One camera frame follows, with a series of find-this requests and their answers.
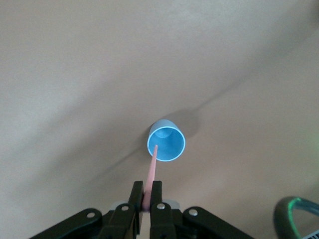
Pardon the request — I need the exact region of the pink chopstick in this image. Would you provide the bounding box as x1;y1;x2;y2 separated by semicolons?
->
141;144;159;212

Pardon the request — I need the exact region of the brown table cover sheet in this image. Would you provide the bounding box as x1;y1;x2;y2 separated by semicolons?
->
0;0;319;239

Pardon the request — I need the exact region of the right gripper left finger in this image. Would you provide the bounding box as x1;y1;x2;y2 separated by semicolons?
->
98;181;145;239

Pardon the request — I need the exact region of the light blue plastic cup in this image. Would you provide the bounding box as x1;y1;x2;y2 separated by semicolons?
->
146;119;186;162

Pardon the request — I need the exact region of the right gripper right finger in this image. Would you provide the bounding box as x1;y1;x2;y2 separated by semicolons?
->
149;181;178;239

